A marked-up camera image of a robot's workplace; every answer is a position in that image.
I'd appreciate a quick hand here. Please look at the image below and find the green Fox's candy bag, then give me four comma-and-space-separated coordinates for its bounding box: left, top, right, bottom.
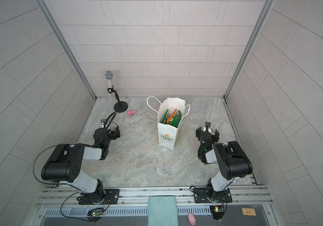
161, 110, 170, 124
169, 110, 181, 128

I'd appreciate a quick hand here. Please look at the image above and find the orange Fox's fruits candy bag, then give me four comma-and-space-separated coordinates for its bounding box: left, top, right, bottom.
166, 109, 178, 124

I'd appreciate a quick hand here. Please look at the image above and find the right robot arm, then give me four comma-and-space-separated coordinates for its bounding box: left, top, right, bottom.
193, 122, 252, 203

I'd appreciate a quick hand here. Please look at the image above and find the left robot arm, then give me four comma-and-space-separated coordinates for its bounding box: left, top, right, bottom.
41, 126, 121, 205

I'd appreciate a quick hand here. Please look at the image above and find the pink pig toy on table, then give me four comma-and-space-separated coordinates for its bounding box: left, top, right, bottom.
127, 110, 136, 116

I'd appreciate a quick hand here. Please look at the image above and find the glitter bottle grey cap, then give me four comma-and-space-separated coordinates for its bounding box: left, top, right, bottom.
105, 71, 114, 98

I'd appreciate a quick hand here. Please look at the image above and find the right circuit board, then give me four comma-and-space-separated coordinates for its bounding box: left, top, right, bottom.
209, 205, 226, 220

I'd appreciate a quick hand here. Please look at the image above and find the circuit board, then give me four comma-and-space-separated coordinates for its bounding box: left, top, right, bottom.
209, 205, 226, 220
87, 208, 104, 224

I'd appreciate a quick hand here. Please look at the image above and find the left circuit board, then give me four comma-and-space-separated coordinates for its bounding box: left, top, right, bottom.
87, 208, 104, 224

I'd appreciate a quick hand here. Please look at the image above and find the pink pig toy front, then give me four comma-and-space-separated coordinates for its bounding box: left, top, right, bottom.
188, 213, 196, 226

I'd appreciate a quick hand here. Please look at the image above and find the teal cloth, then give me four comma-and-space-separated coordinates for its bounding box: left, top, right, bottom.
147, 196, 178, 226

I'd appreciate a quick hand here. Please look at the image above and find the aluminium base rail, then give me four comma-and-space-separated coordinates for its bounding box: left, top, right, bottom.
35, 185, 273, 208

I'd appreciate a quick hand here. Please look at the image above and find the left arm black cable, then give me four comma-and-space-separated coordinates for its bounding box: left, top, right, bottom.
33, 145, 66, 186

